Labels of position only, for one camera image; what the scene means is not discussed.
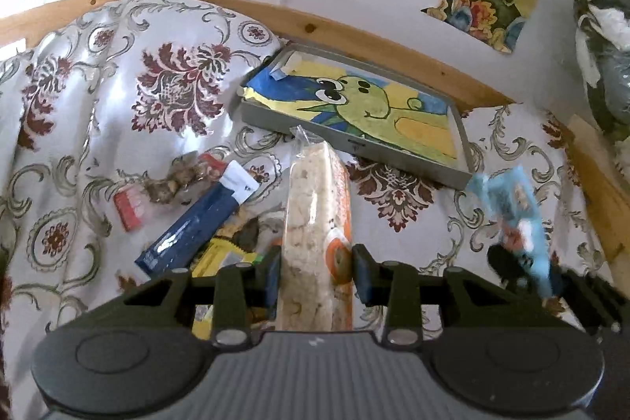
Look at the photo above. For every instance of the small red white packet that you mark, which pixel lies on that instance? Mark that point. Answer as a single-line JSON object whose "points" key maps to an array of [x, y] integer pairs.
{"points": [[130, 203]]}

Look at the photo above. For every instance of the yellow green snack pack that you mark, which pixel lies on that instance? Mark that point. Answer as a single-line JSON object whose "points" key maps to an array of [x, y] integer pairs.
{"points": [[242, 246]]}

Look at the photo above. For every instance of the blue cartoon snack packet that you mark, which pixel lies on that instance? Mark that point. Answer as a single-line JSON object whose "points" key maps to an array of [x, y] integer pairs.
{"points": [[510, 200]]}

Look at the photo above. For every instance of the plastic bag of clothes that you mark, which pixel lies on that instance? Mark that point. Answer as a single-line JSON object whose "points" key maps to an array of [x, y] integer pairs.
{"points": [[602, 50]]}

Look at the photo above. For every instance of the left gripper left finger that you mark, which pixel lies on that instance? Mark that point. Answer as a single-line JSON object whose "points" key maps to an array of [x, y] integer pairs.
{"points": [[238, 289]]}

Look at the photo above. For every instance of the floral white bedspread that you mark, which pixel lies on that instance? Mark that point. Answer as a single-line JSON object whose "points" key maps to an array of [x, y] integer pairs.
{"points": [[118, 95]]}

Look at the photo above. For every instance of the dark blue snack pouch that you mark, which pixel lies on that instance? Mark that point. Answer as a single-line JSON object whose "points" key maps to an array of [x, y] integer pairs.
{"points": [[179, 244]]}

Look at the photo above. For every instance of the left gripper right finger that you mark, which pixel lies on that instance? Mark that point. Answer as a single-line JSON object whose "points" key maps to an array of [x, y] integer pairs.
{"points": [[396, 286]]}

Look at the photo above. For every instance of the clear bag of nuts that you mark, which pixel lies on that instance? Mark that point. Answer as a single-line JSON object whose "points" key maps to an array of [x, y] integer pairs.
{"points": [[189, 173]]}

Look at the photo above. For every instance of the wooden bed frame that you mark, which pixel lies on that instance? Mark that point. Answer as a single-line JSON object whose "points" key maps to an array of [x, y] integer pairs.
{"points": [[607, 202]]}

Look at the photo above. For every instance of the orange rice cracker pack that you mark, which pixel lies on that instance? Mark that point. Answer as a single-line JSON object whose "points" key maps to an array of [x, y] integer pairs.
{"points": [[315, 291]]}

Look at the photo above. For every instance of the grey tray with frog drawing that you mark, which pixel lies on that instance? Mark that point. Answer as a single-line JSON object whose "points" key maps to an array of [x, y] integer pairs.
{"points": [[360, 108]]}

